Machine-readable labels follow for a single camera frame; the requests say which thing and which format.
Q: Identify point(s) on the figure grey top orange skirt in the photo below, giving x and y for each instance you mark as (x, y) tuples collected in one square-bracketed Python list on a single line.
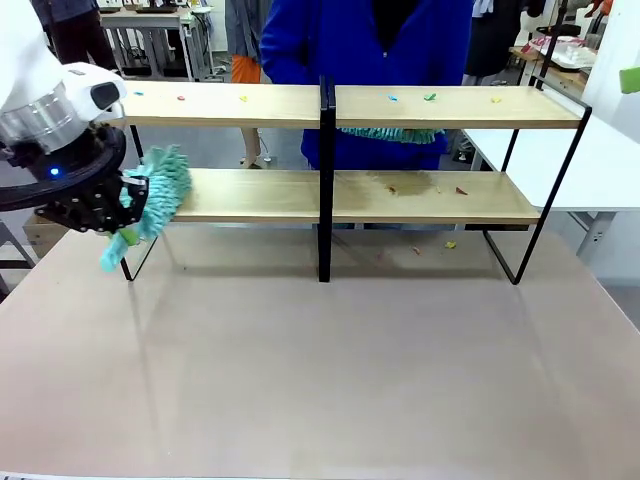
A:
[(245, 67)]

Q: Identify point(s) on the dark hanging garment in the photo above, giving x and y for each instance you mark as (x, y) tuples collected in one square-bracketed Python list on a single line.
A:
[(492, 50)]

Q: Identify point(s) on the white side table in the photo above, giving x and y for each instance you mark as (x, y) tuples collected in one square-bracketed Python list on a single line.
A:
[(590, 165)]

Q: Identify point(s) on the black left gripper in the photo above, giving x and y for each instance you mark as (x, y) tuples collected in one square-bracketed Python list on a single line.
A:
[(80, 212)]

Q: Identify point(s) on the background person dark clothes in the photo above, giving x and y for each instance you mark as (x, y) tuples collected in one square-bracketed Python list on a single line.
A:
[(80, 35)]

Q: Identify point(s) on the grey background table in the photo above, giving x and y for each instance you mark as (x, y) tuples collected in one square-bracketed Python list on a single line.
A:
[(150, 22)]

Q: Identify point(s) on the person in blue jacket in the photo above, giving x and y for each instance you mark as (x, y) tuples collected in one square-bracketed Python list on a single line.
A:
[(325, 50)]

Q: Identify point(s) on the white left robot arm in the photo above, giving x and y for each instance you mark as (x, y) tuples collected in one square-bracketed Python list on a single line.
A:
[(30, 60)]

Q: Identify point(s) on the teal chenille duster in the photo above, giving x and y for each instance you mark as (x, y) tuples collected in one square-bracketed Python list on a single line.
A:
[(390, 134), (167, 180)]

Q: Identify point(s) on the grey metal stand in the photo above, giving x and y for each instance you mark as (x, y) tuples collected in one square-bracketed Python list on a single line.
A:
[(12, 255)]

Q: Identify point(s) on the cardboard box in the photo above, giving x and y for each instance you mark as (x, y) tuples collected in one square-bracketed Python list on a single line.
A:
[(37, 235)]

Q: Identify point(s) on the wooden shelf rack black frame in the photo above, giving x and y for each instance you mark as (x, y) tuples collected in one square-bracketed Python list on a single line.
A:
[(225, 112), (450, 112)]

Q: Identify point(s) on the black stand pole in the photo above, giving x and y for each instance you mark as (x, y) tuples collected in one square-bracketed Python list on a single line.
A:
[(552, 35)]

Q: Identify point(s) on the wooden cluttered side table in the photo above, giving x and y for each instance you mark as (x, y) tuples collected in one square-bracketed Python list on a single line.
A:
[(565, 70)]

